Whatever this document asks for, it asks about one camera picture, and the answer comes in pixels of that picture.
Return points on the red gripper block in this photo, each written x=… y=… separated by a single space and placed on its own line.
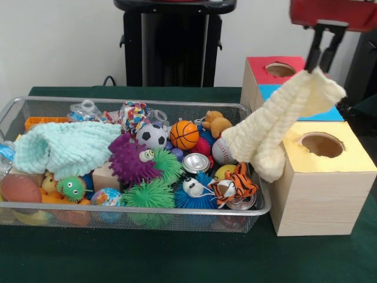
x=353 y=13

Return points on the pale yellow cloth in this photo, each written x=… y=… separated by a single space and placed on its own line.
x=277 y=124

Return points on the tiger plush toy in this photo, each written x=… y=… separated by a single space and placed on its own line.
x=235 y=184

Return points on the clear mesh bin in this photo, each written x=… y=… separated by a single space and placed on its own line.
x=35 y=106

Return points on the orange bear plush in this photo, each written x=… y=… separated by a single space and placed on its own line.
x=218 y=125

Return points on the white ball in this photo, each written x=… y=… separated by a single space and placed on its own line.
x=222 y=152

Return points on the small orange basketball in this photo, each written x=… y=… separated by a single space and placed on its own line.
x=184 y=134

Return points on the silver drink can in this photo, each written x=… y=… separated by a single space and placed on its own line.
x=196 y=163

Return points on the small soccer ball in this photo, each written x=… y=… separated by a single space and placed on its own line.
x=152 y=135

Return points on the blue spiky ball with eyes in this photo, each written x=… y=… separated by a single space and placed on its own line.
x=197 y=197

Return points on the purple spiky ball with eyes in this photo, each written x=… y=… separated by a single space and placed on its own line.
x=132 y=159

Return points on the large green spiky ball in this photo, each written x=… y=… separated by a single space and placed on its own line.
x=148 y=194

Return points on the dark green table cloth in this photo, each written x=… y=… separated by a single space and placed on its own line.
x=177 y=259

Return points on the mint green cloth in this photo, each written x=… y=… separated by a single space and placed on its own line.
x=65 y=147

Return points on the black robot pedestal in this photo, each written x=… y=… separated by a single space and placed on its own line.
x=171 y=53

